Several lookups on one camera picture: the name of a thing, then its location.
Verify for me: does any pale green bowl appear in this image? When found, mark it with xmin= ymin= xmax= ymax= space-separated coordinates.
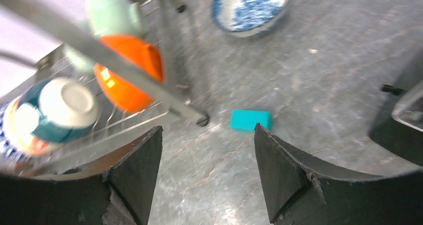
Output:
xmin=85 ymin=0 xmax=150 ymax=38

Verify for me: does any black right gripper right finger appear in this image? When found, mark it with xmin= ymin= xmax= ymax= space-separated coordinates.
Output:
xmin=254 ymin=124 xmax=423 ymax=225

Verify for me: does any teal glazed bowl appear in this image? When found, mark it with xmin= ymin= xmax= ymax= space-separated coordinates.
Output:
xmin=15 ymin=77 xmax=100 ymax=143

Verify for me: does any stainless steel dish rack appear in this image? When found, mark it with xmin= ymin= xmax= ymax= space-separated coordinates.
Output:
xmin=0 ymin=0 xmax=210 ymax=177

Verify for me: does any black metronome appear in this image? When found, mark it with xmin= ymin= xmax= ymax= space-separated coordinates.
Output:
xmin=368 ymin=50 xmax=423 ymax=166

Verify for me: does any blue white zigzag bowl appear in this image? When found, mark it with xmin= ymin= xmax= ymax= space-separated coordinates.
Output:
xmin=0 ymin=103 xmax=29 ymax=161

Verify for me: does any orange bowl white inside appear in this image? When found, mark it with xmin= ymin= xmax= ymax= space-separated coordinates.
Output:
xmin=94 ymin=34 xmax=164 ymax=114

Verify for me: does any blue white floral bowl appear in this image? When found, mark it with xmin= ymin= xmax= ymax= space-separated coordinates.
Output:
xmin=211 ymin=0 xmax=291 ymax=38

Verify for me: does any teal block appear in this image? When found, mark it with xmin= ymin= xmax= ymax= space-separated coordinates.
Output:
xmin=229 ymin=110 xmax=272 ymax=133

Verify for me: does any green checked small bowl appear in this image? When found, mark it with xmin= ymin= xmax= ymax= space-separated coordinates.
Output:
xmin=63 ymin=44 xmax=96 ymax=76

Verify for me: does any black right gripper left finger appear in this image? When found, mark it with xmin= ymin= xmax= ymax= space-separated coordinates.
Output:
xmin=0 ymin=126 xmax=163 ymax=225

